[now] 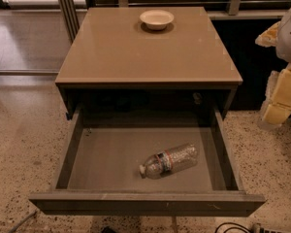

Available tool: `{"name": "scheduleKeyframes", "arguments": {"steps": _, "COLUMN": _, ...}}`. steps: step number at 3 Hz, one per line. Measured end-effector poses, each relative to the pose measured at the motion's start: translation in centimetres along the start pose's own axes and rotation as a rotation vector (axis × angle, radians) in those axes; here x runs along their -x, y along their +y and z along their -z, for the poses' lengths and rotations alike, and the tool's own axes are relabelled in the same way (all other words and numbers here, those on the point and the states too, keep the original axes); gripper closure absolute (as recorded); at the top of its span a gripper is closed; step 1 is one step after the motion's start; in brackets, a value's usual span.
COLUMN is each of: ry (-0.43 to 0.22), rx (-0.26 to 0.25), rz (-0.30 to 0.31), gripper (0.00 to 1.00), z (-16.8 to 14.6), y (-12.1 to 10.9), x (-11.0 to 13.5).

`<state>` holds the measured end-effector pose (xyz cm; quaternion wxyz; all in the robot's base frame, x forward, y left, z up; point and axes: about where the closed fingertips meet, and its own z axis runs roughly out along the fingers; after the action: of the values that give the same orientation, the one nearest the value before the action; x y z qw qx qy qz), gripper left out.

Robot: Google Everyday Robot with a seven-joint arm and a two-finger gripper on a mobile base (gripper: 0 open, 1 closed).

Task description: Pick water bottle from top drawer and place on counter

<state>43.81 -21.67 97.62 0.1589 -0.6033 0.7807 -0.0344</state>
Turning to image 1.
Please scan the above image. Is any grey cable on floor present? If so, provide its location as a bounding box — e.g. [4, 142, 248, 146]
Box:
[8, 210, 38, 233]

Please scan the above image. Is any open grey top drawer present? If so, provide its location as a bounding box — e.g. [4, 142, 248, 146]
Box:
[29, 108, 265, 216]

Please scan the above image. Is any clear plastic water bottle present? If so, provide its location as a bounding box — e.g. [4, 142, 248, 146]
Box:
[139, 144, 199, 180]

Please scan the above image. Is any black cable on floor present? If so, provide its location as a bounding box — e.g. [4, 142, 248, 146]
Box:
[214, 221, 253, 233]

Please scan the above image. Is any brown cabinet with glossy top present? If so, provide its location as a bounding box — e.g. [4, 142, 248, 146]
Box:
[55, 7, 243, 116]

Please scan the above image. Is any white ceramic bowl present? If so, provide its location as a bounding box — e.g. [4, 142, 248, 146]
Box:
[140, 10, 174, 30]

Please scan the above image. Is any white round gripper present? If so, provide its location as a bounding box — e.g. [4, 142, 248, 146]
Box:
[255, 8, 291, 125]

